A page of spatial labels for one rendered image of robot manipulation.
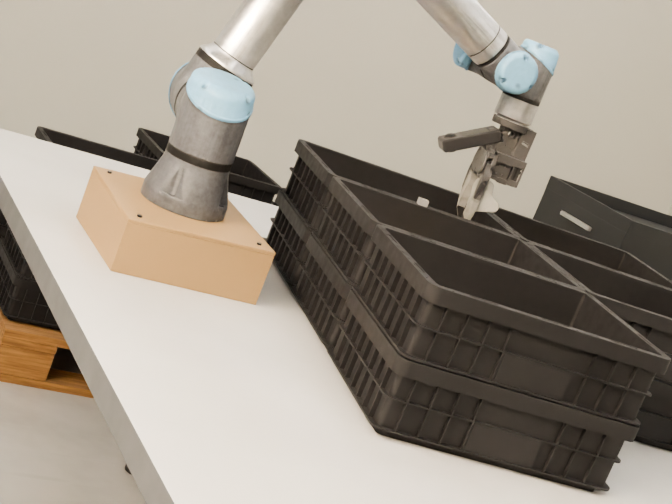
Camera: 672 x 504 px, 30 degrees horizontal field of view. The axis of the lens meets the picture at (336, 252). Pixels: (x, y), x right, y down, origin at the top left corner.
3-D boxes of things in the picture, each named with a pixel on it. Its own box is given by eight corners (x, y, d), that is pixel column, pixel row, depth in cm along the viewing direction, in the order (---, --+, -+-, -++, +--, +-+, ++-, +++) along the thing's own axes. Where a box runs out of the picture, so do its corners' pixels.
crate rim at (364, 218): (368, 235, 195) (373, 221, 195) (325, 186, 223) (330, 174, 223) (583, 305, 208) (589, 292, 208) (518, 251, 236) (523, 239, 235)
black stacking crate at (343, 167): (306, 235, 225) (329, 177, 223) (276, 192, 253) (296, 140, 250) (497, 296, 238) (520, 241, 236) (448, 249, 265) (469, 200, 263)
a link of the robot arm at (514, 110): (508, 95, 234) (496, 89, 242) (498, 118, 235) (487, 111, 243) (543, 109, 236) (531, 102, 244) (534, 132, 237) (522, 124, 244)
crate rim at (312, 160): (325, 186, 223) (330, 174, 223) (292, 148, 251) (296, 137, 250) (518, 251, 236) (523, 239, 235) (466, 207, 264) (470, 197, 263)
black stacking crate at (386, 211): (346, 291, 198) (372, 225, 195) (307, 236, 225) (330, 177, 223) (559, 356, 210) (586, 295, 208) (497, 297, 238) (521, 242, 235)
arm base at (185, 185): (156, 211, 207) (175, 156, 204) (129, 179, 219) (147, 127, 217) (236, 228, 215) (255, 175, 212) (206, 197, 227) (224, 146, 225)
